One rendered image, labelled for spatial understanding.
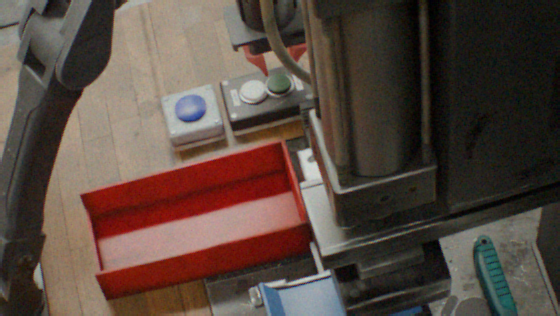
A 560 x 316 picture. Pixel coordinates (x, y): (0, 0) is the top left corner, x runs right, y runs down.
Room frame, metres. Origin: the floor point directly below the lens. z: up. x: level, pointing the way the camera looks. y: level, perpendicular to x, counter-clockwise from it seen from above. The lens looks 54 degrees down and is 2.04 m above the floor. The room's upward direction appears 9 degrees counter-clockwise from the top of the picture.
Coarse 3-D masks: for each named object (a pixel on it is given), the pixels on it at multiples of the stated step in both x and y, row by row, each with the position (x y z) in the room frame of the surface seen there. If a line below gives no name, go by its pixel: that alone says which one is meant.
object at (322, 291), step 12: (264, 288) 0.60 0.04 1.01; (300, 288) 0.61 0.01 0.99; (312, 288) 0.61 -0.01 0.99; (324, 288) 0.61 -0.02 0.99; (264, 300) 0.59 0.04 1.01; (276, 300) 0.60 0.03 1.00; (288, 300) 0.60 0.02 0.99; (300, 300) 0.60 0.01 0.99; (312, 300) 0.59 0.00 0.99; (324, 300) 0.59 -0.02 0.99; (336, 300) 0.59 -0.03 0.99; (276, 312) 0.58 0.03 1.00; (288, 312) 0.58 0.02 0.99; (300, 312) 0.58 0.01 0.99; (312, 312) 0.58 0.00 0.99; (324, 312) 0.58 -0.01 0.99; (336, 312) 0.58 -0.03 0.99; (408, 312) 0.56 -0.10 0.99
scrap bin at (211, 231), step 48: (96, 192) 0.80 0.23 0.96; (144, 192) 0.80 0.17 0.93; (192, 192) 0.81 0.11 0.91; (240, 192) 0.80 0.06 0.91; (288, 192) 0.79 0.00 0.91; (96, 240) 0.76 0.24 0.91; (144, 240) 0.75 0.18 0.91; (192, 240) 0.75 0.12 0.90; (240, 240) 0.70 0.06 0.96; (288, 240) 0.71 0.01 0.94; (144, 288) 0.69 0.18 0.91
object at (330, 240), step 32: (320, 192) 0.59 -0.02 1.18; (544, 192) 0.55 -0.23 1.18; (320, 224) 0.56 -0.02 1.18; (384, 224) 0.55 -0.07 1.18; (416, 224) 0.54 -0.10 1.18; (448, 224) 0.54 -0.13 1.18; (480, 224) 0.55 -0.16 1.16; (320, 256) 0.53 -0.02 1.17; (352, 256) 0.53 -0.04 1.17; (384, 256) 0.53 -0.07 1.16; (416, 256) 0.53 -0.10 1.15; (352, 288) 0.51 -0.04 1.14; (384, 288) 0.51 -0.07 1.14; (416, 288) 0.50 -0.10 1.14; (448, 288) 0.51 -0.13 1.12
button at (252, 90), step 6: (246, 84) 0.93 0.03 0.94; (252, 84) 0.93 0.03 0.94; (258, 84) 0.93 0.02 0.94; (246, 90) 0.92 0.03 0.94; (252, 90) 0.92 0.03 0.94; (258, 90) 0.92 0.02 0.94; (264, 90) 0.92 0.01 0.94; (246, 96) 0.92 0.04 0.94; (252, 96) 0.91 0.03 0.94; (258, 96) 0.91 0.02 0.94
